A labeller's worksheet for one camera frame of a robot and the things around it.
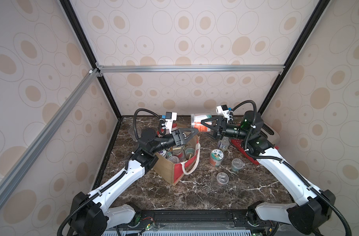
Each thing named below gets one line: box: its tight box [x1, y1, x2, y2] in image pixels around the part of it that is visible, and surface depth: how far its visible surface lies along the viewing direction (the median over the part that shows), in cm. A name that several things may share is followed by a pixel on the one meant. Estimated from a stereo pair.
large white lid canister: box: [190, 113, 212, 132], surface depth 60 cm
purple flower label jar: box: [158, 149, 169, 159], surface depth 81 cm
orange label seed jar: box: [209, 148, 224, 168], surface depth 91 cm
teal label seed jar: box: [231, 158, 244, 172], surface depth 89 cm
